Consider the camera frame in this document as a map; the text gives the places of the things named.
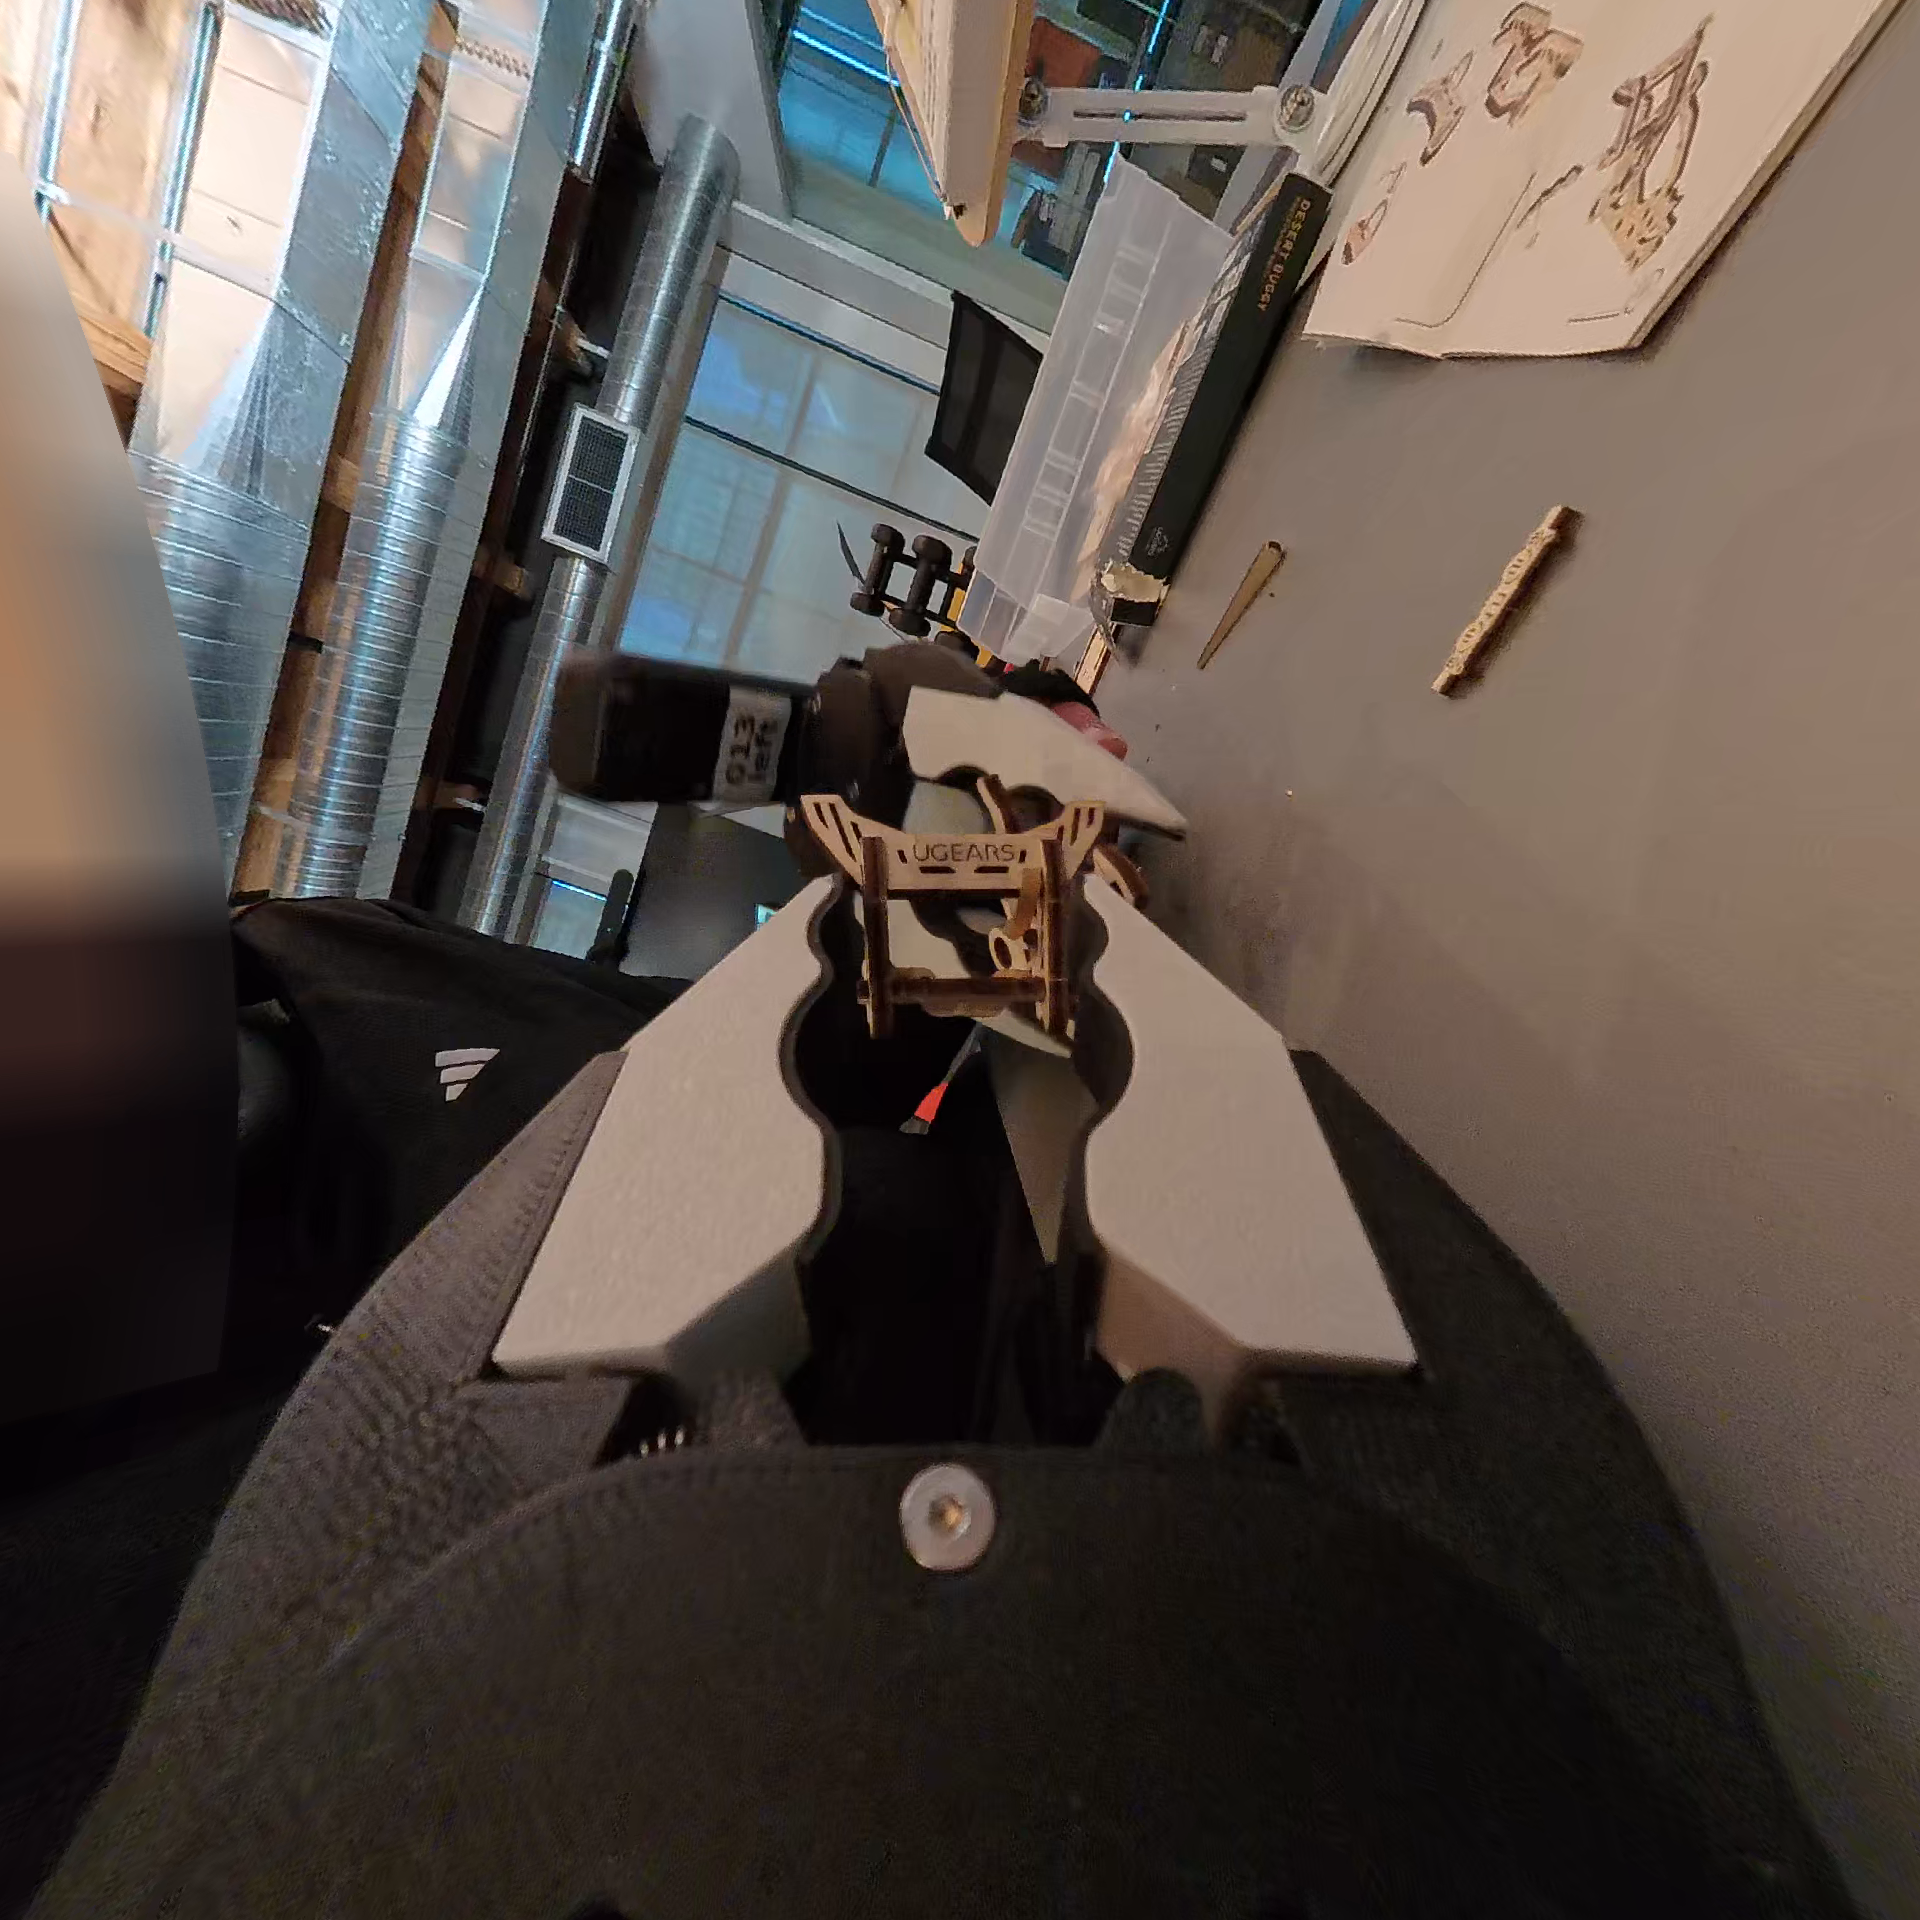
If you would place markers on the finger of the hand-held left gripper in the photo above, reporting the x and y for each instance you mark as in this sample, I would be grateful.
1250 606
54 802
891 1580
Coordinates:
937 937
1036 744

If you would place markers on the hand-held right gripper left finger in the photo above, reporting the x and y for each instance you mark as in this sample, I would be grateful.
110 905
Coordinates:
674 1200

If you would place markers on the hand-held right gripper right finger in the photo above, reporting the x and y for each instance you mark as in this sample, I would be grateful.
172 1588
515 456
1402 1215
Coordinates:
1231 1200

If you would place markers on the wooden model assembly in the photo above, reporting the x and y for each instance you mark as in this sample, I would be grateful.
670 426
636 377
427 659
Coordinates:
960 855

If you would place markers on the dark model kit box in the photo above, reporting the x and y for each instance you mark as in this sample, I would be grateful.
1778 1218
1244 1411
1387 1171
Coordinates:
1214 404

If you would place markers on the person's left hand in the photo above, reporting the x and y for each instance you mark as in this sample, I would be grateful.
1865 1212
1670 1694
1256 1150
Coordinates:
1092 730

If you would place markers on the white vent grille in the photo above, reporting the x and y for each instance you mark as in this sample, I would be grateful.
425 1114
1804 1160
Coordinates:
588 483

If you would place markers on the small wooden stick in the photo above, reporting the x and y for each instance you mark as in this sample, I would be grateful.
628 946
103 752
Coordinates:
1260 578

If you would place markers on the clear plastic container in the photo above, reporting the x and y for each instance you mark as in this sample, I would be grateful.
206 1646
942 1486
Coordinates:
1079 450

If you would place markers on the black monitor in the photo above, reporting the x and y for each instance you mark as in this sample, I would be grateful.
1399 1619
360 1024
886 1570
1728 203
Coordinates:
983 398

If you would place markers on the flat wooden label piece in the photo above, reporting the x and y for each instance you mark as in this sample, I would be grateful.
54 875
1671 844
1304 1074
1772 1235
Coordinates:
1504 600

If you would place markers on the printed instruction sheet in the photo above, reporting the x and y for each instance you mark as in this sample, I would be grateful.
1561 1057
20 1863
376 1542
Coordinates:
1515 284

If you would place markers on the silver round ventilation duct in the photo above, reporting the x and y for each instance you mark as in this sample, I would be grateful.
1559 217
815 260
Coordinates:
660 300

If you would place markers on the foil insulated duct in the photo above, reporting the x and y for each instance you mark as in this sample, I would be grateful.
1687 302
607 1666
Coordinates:
300 450

